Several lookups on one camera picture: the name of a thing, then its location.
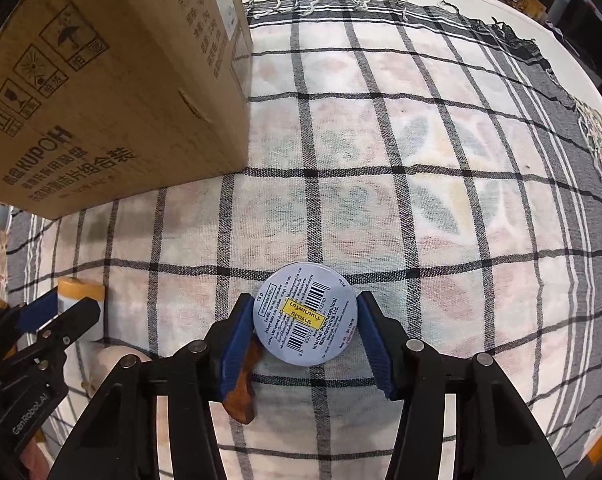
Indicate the beige round device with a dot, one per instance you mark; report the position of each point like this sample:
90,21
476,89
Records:
111,360

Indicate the black and white checked cloth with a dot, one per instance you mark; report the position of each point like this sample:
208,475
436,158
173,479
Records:
381,185

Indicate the brown wooden comb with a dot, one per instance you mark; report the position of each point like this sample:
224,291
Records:
243,400

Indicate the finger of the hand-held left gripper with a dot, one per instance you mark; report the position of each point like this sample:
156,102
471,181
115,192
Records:
38,310
73,322

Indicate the brown cardboard box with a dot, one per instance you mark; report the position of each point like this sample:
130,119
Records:
106,110

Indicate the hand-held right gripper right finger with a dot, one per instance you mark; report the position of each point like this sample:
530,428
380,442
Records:
376,340

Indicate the white jar with yellow lid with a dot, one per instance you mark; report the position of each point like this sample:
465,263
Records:
81,287

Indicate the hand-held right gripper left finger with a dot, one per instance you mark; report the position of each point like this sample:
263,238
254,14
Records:
233,345

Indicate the round blue tin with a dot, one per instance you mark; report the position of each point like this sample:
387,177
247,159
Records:
303,310

